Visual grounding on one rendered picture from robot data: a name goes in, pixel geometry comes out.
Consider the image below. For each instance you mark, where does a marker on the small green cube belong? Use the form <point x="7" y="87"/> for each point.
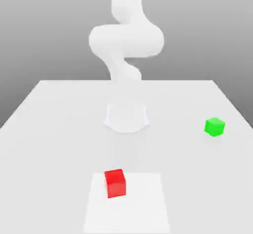
<point x="214" y="127"/>

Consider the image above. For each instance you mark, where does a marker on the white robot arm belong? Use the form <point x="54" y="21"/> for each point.
<point x="126" y="40"/>

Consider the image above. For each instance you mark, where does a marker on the small red cube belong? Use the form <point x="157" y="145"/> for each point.
<point x="115" y="183"/>

